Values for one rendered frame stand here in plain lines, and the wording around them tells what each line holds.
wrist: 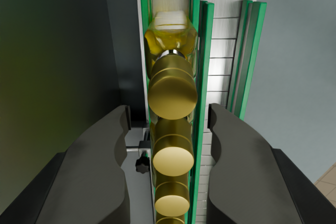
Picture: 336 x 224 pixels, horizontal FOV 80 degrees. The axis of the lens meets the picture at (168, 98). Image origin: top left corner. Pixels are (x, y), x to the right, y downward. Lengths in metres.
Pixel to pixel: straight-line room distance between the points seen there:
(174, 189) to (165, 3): 0.31
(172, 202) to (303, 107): 0.60
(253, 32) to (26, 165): 0.33
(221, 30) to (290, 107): 0.39
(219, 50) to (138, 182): 0.44
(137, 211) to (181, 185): 0.56
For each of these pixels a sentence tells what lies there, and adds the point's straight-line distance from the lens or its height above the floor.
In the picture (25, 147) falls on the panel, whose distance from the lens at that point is 0.21.
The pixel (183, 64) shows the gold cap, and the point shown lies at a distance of 0.15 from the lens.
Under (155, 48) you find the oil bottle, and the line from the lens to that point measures 0.20.
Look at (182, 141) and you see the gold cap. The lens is 0.17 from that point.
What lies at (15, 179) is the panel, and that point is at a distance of 0.20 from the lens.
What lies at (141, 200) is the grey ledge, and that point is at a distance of 0.71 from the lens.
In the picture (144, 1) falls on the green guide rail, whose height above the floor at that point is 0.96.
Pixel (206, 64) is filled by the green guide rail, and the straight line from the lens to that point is 0.34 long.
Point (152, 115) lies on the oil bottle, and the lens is 0.23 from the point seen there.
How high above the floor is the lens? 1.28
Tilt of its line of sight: 61 degrees down
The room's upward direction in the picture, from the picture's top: 179 degrees counter-clockwise
